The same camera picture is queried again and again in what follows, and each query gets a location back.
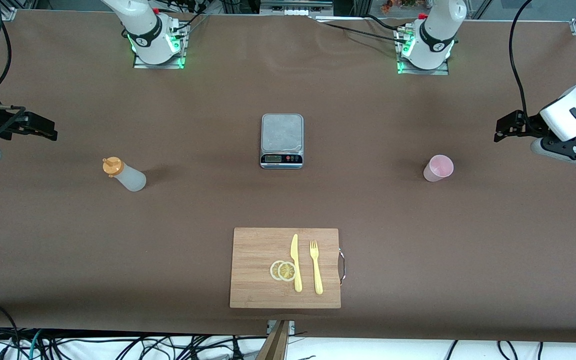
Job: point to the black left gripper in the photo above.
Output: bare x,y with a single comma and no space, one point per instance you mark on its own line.
532,124

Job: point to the pink plastic cup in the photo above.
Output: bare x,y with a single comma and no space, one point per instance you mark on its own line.
438,167

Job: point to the sauce bottle with orange cap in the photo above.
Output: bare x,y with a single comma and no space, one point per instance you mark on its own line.
130,179

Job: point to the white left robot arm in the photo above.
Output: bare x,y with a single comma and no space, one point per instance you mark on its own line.
438,30

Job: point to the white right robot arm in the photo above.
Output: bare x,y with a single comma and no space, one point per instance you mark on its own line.
143,25

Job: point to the brown table cover sheet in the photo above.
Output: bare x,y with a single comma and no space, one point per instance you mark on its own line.
443,240

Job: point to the silver digital kitchen scale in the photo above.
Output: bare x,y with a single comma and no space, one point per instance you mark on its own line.
282,132

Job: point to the white power strip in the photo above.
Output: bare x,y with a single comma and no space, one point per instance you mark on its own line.
298,12

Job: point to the yellow plastic fork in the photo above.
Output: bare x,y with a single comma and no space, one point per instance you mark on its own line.
316,270

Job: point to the yellow plastic knife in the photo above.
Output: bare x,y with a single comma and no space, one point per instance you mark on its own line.
296,265

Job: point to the wooden cutting board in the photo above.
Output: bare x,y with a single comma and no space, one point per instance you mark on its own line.
258,270

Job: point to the lemon slice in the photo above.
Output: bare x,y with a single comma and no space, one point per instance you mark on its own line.
273,270
287,271

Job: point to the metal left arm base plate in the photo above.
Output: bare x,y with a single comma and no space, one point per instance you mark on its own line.
423,72

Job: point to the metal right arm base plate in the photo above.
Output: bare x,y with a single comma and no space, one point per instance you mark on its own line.
158,66

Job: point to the metal corner bracket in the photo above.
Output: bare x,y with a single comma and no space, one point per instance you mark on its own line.
291,327

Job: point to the wooden post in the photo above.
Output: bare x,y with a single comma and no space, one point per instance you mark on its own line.
275,345

